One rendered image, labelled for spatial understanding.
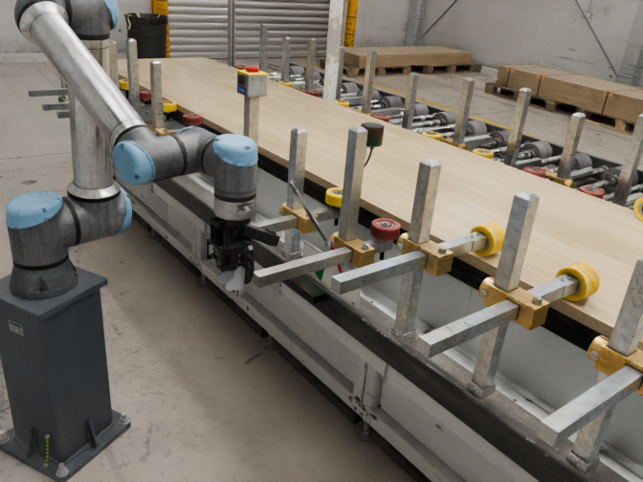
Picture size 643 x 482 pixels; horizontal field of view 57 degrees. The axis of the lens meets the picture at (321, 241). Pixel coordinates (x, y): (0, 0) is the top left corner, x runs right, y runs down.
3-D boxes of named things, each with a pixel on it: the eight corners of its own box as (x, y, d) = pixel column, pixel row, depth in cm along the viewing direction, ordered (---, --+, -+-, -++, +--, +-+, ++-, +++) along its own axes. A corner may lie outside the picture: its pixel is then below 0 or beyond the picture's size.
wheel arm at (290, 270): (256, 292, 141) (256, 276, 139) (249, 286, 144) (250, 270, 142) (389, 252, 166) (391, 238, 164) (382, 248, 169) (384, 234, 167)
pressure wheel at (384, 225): (380, 268, 163) (386, 230, 158) (361, 256, 168) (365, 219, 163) (401, 261, 167) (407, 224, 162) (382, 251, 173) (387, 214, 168)
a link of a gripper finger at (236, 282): (220, 301, 138) (221, 266, 134) (243, 295, 141) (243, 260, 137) (227, 307, 136) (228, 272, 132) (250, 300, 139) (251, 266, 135)
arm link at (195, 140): (160, 127, 130) (193, 142, 122) (204, 121, 138) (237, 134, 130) (162, 168, 134) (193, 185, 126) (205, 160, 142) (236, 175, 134)
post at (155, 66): (158, 176, 256) (152, 61, 236) (154, 173, 259) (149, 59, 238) (166, 174, 258) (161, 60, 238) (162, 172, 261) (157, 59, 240)
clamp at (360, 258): (359, 270, 156) (361, 252, 154) (327, 250, 165) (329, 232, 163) (375, 265, 159) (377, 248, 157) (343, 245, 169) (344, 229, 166)
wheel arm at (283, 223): (221, 248, 161) (221, 233, 159) (214, 243, 164) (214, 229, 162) (344, 218, 186) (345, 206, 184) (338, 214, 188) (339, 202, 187)
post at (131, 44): (135, 148, 271) (128, 38, 251) (132, 146, 274) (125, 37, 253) (142, 147, 273) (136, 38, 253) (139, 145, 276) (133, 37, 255)
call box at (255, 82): (248, 99, 181) (248, 74, 178) (235, 95, 186) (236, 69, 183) (267, 98, 185) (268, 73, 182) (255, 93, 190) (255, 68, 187)
